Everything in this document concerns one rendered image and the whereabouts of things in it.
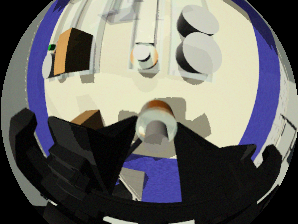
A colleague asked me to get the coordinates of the orange-brown cube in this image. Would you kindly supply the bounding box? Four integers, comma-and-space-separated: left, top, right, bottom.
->
71, 109, 104, 129

